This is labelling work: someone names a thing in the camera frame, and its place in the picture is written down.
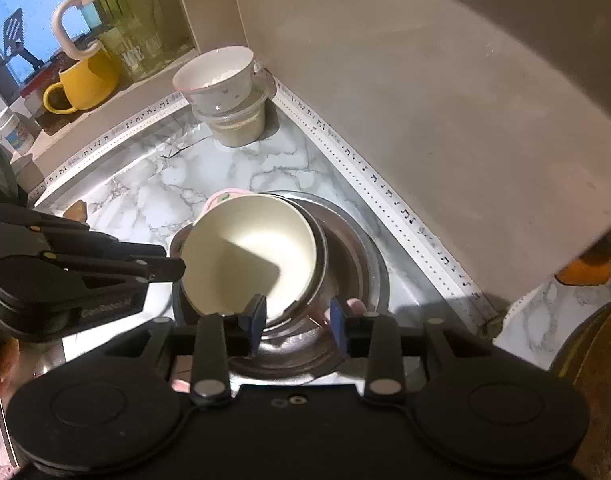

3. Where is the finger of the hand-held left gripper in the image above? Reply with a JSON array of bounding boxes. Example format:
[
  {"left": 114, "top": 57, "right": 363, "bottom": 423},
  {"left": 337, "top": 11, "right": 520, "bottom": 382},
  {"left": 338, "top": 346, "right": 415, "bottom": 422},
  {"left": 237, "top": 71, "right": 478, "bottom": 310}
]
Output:
[
  {"left": 38, "top": 249, "right": 187, "bottom": 285},
  {"left": 0, "top": 202, "right": 168, "bottom": 261}
]

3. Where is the yellow mug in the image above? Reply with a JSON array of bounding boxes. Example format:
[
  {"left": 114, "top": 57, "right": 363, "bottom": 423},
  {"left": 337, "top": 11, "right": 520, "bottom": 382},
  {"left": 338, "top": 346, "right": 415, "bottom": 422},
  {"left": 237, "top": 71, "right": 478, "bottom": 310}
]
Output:
[{"left": 42, "top": 45, "right": 121, "bottom": 115}]

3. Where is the dark glass jar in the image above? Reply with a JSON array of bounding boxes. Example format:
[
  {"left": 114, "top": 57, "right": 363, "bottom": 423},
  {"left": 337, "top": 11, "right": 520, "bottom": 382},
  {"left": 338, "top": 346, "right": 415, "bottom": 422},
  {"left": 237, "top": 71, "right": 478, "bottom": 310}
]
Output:
[{"left": 20, "top": 62, "right": 63, "bottom": 133}]

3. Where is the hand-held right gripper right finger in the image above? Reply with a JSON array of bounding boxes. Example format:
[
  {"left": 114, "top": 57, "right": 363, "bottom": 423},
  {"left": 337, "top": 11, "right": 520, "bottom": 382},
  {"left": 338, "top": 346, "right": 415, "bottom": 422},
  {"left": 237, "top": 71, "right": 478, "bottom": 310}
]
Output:
[{"left": 330, "top": 296, "right": 492, "bottom": 405}]

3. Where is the white patterned cup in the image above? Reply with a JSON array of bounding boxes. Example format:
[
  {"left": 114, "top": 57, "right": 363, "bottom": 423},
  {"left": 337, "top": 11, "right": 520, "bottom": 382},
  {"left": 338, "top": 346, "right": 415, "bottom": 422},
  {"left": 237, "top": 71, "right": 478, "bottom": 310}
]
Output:
[{"left": 172, "top": 46, "right": 258, "bottom": 113}]

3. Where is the music note edge tape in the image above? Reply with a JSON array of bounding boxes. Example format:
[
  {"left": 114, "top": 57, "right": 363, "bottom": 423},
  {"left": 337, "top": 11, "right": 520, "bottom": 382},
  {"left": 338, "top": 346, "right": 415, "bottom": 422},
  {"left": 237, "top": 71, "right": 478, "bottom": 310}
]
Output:
[{"left": 28, "top": 77, "right": 501, "bottom": 326}]

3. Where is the clear plastic container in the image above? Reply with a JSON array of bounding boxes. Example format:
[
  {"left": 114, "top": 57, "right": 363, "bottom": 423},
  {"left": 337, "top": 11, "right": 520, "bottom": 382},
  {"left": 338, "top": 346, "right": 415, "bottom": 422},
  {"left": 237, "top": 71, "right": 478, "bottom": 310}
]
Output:
[{"left": 192, "top": 72, "right": 277, "bottom": 148}]

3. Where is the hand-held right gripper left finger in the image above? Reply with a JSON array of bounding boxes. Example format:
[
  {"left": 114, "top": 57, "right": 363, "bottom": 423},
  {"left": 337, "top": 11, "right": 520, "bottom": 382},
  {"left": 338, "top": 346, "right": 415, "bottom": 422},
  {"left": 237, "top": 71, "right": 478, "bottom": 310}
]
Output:
[{"left": 105, "top": 294, "right": 268, "bottom": 407}]

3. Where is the slotted spatula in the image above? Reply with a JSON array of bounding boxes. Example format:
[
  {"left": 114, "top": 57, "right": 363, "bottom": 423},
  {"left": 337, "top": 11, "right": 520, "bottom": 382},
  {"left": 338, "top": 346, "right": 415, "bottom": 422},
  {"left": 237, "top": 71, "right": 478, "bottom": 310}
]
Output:
[{"left": 0, "top": 7, "right": 46, "bottom": 73}]

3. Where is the large stainless steel bowl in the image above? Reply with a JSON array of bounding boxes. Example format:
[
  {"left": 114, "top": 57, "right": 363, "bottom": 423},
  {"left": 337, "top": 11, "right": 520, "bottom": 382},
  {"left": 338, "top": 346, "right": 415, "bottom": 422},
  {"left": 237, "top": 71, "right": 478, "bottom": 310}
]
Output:
[{"left": 169, "top": 190, "right": 392, "bottom": 378}]

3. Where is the dark round pan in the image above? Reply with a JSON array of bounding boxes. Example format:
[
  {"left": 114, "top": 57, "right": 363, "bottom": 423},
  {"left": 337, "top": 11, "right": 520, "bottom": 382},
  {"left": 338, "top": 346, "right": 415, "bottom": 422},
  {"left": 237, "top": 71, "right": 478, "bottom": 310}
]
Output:
[{"left": 550, "top": 297, "right": 611, "bottom": 480}]

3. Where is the white bowl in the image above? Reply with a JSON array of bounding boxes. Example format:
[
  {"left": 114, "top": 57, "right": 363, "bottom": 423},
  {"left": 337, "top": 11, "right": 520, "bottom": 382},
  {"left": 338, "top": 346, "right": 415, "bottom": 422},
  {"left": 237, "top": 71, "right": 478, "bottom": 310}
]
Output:
[{"left": 178, "top": 192, "right": 319, "bottom": 328}]

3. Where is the green glass pitcher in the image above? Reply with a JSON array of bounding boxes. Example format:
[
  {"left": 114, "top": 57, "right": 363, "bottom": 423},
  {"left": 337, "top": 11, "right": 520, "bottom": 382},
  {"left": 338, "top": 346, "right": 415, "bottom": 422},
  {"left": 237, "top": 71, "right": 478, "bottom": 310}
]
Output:
[{"left": 51, "top": 0, "right": 196, "bottom": 81}]

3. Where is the white jar with blue label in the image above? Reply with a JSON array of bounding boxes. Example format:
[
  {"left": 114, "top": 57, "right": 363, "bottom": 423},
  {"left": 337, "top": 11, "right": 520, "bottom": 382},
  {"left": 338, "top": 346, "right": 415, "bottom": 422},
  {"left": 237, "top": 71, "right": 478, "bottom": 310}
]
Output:
[{"left": 0, "top": 107, "right": 36, "bottom": 156}]

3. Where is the orange object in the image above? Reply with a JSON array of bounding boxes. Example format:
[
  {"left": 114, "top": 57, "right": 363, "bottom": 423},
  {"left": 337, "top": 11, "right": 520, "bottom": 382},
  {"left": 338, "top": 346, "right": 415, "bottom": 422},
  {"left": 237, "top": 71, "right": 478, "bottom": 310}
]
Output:
[{"left": 557, "top": 252, "right": 611, "bottom": 287}]

